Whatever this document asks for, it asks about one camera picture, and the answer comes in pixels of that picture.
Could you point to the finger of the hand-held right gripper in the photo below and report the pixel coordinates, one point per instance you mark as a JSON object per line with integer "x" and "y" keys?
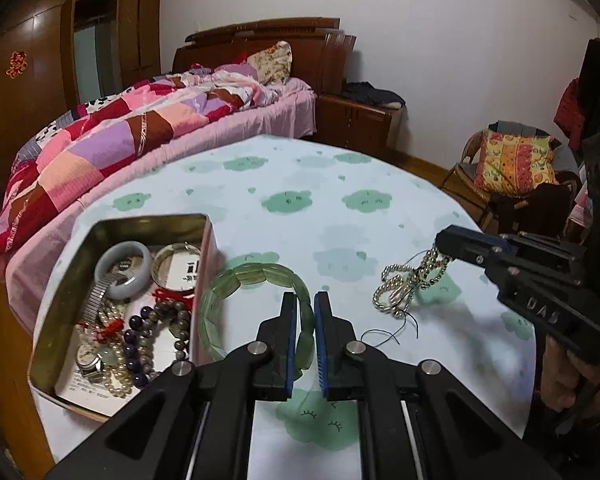
{"x": 467, "y": 246}

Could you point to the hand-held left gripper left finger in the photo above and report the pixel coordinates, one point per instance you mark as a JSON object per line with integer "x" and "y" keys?
{"x": 290, "y": 350}

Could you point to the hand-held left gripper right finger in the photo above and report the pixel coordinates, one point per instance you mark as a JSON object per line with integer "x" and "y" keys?
{"x": 321, "y": 350}

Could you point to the metal tin box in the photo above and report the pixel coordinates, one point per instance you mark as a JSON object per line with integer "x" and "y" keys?
{"x": 60, "y": 305}

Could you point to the person's right hand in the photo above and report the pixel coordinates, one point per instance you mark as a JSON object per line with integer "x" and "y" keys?
{"x": 560, "y": 375}

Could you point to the wicker chair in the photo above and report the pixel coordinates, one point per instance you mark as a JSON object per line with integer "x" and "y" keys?
{"x": 460, "y": 175}

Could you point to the dark brown garment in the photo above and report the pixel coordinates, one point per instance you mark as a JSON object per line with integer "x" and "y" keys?
{"x": 545, "y": 210}

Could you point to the colourful patterned cushion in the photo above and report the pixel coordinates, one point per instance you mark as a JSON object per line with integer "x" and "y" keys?
{"x": 515, "y": 165}

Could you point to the red hanging garment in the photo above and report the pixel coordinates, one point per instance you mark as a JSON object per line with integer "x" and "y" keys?
{"x": 567, "y": 110}

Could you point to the thin silver bangle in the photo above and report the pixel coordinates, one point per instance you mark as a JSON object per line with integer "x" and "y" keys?
{"x": 155, "y": 270}

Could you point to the wooden nightstand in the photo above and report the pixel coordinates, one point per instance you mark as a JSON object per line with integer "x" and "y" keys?
{"x": 355, "y": 122}

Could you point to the pale grey jade bangle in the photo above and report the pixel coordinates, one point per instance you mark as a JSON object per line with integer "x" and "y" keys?
{"x": 130, "y": 288}

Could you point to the black hanging garment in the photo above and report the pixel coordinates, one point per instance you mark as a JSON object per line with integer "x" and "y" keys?
{"x": 597, "y": 85}

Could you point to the dark folded clothes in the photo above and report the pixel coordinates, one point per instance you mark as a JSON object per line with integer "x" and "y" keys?
{"x": 372, "y": 94}

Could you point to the silver wristwatch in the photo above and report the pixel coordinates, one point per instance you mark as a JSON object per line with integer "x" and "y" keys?
{"x": 92, "y": 302}

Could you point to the printed paper sheets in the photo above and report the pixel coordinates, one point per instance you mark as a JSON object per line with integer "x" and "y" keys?
{"x": 87, "y": 391}

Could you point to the pink bed sheet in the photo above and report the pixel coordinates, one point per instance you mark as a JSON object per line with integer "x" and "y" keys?
{"x": 240, "y": 125}

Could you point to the wooden bed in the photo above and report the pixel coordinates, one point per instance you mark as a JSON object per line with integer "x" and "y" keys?
{"x": 330, "y": 60}

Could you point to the floral pillow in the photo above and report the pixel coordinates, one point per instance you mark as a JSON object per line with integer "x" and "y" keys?
{"x": 272, "y": 62}

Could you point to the patchwork quilt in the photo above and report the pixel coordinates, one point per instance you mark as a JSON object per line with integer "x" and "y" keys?
{"x": 95, "y": 145}

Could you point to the red paper decoration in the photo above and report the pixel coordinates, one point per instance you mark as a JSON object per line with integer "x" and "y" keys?
{"x": 17, "y": 64}

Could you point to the wooden wardrobe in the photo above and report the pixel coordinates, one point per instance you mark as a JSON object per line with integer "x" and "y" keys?
{"x": 35, "y": 20}

